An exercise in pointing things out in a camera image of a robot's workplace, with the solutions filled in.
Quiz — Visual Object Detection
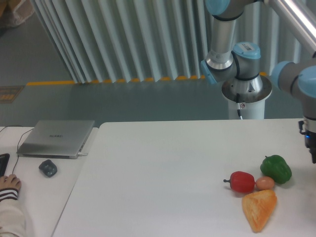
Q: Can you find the silver closed laptop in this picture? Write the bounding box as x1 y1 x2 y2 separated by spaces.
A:
17 120 94 159

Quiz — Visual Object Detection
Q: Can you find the black keyboard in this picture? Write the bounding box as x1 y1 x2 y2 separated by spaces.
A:
0 153 10 177

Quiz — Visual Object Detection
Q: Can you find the white folding partition screen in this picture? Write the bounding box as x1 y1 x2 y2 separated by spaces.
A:
32 0 316 83

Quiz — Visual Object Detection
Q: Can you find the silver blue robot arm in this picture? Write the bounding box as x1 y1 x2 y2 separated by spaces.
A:
201 0 316 156

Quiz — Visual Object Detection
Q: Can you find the green toy bell pepper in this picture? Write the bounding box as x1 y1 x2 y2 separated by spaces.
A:
260 155 292 184

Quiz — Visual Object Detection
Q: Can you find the person's bare hand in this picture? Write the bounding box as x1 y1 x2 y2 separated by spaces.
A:
0 174 22 191

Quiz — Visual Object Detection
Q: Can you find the dark grey small device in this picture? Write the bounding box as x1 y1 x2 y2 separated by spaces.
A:
39 159 58 178

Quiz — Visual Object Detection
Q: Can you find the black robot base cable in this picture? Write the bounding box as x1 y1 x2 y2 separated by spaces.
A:
236 92 244 120

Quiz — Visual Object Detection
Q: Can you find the cream striped sleeve forearm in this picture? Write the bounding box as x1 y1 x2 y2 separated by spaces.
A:
0 188 28 237

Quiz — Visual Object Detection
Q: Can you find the thin black laptop cable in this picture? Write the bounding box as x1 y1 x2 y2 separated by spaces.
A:
0 124 35 175

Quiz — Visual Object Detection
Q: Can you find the red toy bell pepper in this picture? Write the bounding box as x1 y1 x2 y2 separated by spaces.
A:
223 171 255 193

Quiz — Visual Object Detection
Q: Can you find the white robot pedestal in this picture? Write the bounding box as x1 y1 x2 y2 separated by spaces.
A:
222 75 272 119

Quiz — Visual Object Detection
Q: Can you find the orange toy bread slice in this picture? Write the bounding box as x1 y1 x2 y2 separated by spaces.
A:
241 190 277 233

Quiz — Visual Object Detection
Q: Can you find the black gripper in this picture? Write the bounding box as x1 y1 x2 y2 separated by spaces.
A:
298 120 316 163

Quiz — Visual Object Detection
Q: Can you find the brown toy egg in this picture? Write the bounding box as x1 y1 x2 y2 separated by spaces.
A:
255 176 275 190

